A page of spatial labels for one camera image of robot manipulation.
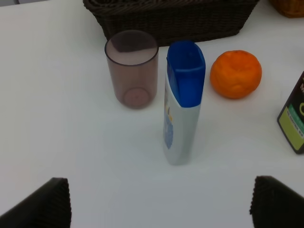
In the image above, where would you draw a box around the white blue-capped shampoo bottle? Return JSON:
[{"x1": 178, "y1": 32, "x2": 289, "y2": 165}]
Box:
[{"x1": 163, "y1": 40, "x2": 206, "y2": 165}]

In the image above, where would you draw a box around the orange wicker basket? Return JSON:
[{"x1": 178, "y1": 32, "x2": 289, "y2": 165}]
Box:
[{"x1": 269, "y1": 0, "x2": 304, "y2": 18}]

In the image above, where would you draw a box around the orange tangerine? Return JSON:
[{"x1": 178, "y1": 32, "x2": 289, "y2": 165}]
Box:
[{"x1": 209, "y1": 50, "x2": 262, "y2": 99}]

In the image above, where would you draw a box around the dark brown wicker basket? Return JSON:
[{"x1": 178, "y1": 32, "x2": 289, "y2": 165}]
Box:
[{"x1": 83, "y1": 0, "x2": 258, "y2": 47}]

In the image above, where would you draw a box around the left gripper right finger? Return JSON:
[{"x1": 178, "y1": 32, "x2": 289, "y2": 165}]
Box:
[{"x1": 249, "y1": 176, "x2": 304, "y2": 228}]

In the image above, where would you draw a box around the translucent pink plastic cup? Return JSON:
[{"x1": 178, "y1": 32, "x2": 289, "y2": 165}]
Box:
[{"x1": 104, "y1": 30, "x2": 159, "y2": 109}]

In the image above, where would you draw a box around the black pump bottle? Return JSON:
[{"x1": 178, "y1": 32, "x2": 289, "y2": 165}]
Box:
[{"x1": 277, "y1": 75, "x2": 304, "y2": 154}]

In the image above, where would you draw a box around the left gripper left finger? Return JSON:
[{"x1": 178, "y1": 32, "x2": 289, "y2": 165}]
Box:
[{"x1": 0, "y1": 178, "x2": 72, "y2": 228}]

